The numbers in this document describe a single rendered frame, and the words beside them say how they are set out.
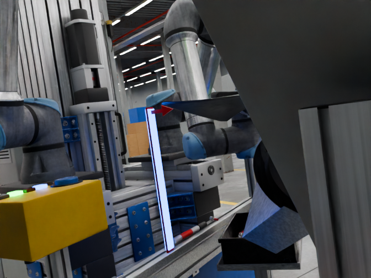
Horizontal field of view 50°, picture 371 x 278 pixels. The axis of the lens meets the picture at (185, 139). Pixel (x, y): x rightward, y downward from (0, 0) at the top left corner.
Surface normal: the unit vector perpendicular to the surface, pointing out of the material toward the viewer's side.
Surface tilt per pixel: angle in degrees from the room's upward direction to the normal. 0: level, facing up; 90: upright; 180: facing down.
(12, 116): 104
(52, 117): 88
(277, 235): 130
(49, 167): 73
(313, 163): 90
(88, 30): 90
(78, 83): 90
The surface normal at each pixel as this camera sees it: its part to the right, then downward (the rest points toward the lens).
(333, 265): -0.53, 0.12
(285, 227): -0.32, 0.73
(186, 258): 0.83, -0.09
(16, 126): 0.90, 0.14
